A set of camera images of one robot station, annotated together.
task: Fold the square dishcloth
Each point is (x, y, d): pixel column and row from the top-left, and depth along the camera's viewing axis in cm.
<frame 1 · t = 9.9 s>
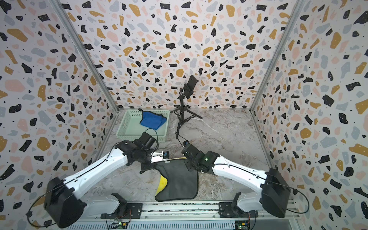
left hand: (155, 160, 80), fingers closed
right hand: (189, 160, 81), fingers closed
yellow grey dishcloth: (177, 182, 85), on the table
blue grey dishcloth: (152, 120, 115), point 2 cm above the table
mint green plastic basket: (130, 128, 112), on the table
black tripod: (182, 113, 103), point 14 cm above the table
black phone on tripod: (189, 87, 91), point 34 cm above the table

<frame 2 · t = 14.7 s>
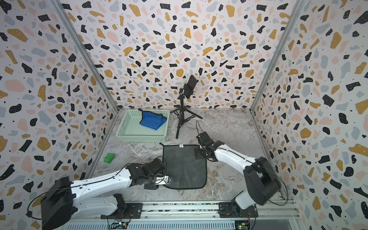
left hand: (159, 177, 82), fingers open
right hand: (199, 154, 89), fingers open
yellow grey dishcloth: (188, 172, 89), on the table
small green block: (109, 157, 92), point 3 cm above the table
the other named things where they were.

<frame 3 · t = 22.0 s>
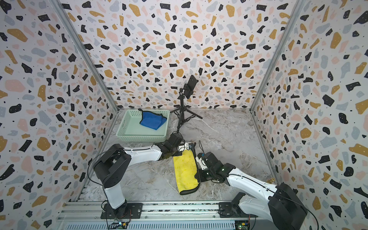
left hand: (179, 140, 94), fingers open
right hand: (194, 176, 81), fingers closed
yellow grey dishcloth: (186, 166, 92), on the table
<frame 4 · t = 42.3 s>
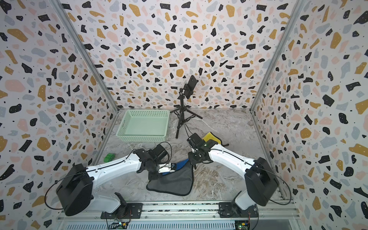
left hand: (161, 171, 83), fingers open
right hand: (192, 159, 84), fingers closed
yellow grey dishcloth: (210, 136, 102), point 4 cm above the table
blue grey dishcloth: (179, 182, 85), on the table
